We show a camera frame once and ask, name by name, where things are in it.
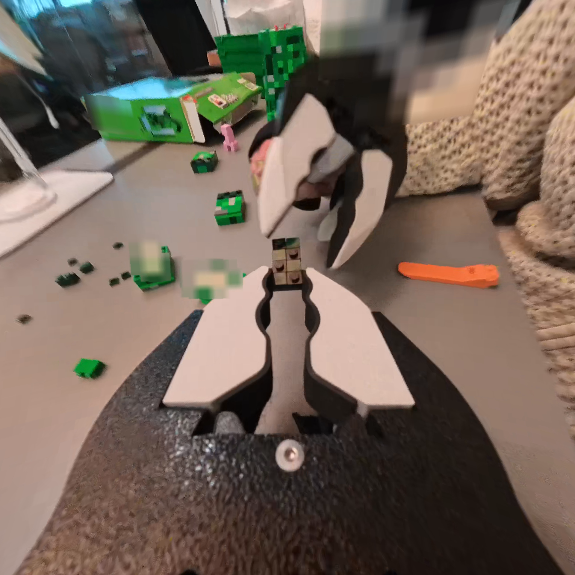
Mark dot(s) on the pink lego pig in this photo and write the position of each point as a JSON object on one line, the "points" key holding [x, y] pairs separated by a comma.
{"points": [[229, 137]]}

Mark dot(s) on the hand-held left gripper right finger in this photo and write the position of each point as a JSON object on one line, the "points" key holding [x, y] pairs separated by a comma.
{"points": [[355, 359]]}

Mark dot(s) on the white paper sheets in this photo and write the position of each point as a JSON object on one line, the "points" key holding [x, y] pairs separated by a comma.
{"points": [[260, 18]]}

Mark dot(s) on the green lego creeper figure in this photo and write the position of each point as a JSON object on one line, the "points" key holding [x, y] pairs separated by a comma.
{"points": [[281, 67]]}

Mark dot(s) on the dark green lego cube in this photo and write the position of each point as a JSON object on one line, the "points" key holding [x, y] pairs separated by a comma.
{"points": [[204, 162]]}

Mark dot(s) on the green plastic storage bin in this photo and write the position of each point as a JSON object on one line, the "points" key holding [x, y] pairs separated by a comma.
{"points": [[238, 54]]}

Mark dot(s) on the scattered small dark lego pieces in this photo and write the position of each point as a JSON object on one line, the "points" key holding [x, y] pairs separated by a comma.
{"points": [[67, 280]]}

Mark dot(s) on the white book stand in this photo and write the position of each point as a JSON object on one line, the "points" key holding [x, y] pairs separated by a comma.
{"points": [[76, 188]]}

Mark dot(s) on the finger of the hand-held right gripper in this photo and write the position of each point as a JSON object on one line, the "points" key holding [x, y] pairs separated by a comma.
{"points": [[287, 170], [373, 202]]}

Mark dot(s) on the person's right hand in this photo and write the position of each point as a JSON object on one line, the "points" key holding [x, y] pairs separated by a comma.
{"points": [[260, 166]]}

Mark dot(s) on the bright green lego brick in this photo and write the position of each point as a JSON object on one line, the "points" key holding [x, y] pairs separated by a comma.
{"points": [[90, 368]]}

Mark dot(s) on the orange brick separator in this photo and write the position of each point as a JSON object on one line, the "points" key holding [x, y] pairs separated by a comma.
{"points": [[449, 275]]}

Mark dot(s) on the dark green lego assembly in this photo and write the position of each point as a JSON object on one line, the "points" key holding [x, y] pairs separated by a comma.
{"points": [[287, 265]]}

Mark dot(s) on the green lego block dark studs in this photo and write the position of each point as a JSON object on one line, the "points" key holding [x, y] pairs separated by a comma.
{"points": [[229, 209]]}

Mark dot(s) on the person's right forearm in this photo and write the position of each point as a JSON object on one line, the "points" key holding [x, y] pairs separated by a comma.
{"points": [[449, 157]]}

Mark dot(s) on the green cardboard lego box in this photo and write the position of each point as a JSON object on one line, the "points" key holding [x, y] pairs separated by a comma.
{"points": [[134, 134]]}

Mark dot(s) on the green lego face block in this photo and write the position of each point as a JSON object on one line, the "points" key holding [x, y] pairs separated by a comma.
{"points": [[166, 269], [205, 300]]}

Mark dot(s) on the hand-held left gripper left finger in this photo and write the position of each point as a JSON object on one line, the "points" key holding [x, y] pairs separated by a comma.
{"points": [[220, 359]]}

